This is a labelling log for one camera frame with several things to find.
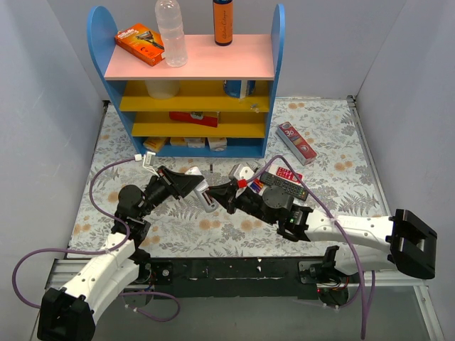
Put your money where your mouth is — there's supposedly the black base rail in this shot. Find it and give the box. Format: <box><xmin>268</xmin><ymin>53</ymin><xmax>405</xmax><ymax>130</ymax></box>
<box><xmin>145</xmin><ymin>256</ymin><xmax>348</xmax><ymax>300</ymax></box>

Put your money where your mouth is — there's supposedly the white cup on shelf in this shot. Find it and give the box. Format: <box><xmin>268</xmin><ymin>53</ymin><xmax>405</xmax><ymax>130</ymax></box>
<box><xmin>144</xmin><ymin>80</ymin><xmax>180</xmax><ymax>99</ymax></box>

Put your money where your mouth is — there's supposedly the white and red remote control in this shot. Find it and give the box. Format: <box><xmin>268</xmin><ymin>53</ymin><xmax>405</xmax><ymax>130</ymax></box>
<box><xmin>185</xmin><ymin>166</ymin><xmax>218</xmax><ymax>213</ymax></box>

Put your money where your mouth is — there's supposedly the clear plastic bottle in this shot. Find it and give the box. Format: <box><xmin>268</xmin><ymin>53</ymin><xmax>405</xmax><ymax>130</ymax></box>
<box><xmin>155</xmin><ymin>0</ymin><xmax>188</xmax><ymax>67</ymax></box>

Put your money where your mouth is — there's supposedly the blue white box on shelf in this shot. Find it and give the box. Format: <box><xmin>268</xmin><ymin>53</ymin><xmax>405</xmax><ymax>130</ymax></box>
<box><xmin>223</xmin><ymin>80</ymin><xmax>256</xmax><ymax>99</ymax></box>

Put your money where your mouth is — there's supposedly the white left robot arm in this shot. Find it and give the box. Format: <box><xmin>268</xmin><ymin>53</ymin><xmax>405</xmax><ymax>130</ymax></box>
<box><xmin>37</xmin><ymin>166</ymin><xmax>205</xmax><ymax>340</ymax></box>

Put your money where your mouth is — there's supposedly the red yellow battery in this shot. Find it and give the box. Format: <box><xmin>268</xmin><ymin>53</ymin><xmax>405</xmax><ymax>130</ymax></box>
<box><xmin>250</xmin><ymin>178</ymin><xmax>264</xmax><ymax>193</ymax></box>

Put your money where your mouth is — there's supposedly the red box on shelf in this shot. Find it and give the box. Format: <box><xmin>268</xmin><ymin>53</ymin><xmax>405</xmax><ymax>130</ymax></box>
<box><xmin>168</xmin><ymin>112</ymin><xmax>219</xmax><ymax>128</ymax></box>

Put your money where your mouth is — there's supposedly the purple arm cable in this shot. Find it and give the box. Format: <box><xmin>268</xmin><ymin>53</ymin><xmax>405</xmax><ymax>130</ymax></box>
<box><xmin>248</xmin><ymin>155</ymin><xmax>376</xmax><ymax>340</ymax></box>
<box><xmin>12</xmin><ymin>156</ymin><xmax>181</xmax><ymax>323</ymax></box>

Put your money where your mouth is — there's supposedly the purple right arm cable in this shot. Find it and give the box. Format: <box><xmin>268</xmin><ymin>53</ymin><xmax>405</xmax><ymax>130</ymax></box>
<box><xmin>248</xmin><ymin>155</ymin><xmax>376</xmax><ymax>340</ymax></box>

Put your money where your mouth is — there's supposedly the blue and yellow shelf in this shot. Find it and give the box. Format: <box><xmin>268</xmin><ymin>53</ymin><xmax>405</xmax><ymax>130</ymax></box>
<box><xmin>87</xmin><ymin>4</ymin><xmax>286</xmax><ymax>158</ymax></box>

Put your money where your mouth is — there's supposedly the white orange soap box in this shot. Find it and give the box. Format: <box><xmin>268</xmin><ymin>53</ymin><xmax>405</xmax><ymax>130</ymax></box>
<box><xmin>184</xmin><ymin>137</ymin><xmax>205</xmax><ymax>148</ymax></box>

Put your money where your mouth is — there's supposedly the yellow orange box on shelf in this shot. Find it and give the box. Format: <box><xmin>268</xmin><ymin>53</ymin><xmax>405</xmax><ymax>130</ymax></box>
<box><xmin>143</xmin><ymin>136</ymin><xmax>169</xmax><ymax>153</ymax></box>

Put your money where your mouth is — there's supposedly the black tv remote control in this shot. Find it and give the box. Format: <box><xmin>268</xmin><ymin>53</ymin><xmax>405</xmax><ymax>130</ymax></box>
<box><xmin>259</xmin><ymin>172</ymin><xmax>308</xmax><ymax>201</ymax></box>

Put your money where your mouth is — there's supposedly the red toothpaste box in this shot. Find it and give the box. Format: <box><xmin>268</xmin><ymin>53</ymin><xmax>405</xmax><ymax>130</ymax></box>
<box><xmin>277</xmin><ymin>121</ymin><xmax>317</xmax><ymax>166</ymax></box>

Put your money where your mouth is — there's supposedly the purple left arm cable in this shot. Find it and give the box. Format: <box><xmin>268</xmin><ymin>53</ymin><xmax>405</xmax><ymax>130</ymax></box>
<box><xmin>12</xmin><ymin>156</ymin><xmax>181</xmax><ymax>323</ymax></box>

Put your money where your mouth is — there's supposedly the orange cologne bottle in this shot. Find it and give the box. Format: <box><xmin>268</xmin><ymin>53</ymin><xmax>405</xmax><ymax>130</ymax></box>
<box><xmin>213</xmin><ymin>0</ymin><xmax>234</xmax><ymax>46</ymax></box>

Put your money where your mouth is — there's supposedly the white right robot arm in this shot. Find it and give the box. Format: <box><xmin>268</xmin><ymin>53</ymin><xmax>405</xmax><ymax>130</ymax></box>
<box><xmin>207</xmin><ymin>181</ymin><xmax>437</xmax><ymax>283</ymax></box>

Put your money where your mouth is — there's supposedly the orange razor box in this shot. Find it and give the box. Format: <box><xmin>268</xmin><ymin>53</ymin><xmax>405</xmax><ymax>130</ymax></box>
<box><xmin>114</xmin><ymin>23</ymin><xmax>165</xmax><ymax>66</ymax></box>

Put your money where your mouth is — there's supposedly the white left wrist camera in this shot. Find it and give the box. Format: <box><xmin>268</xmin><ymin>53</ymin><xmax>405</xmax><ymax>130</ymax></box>
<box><xmin>134</xmin><ymin>151</ymin><xmax>156</xmax><ymax>173</ymax></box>

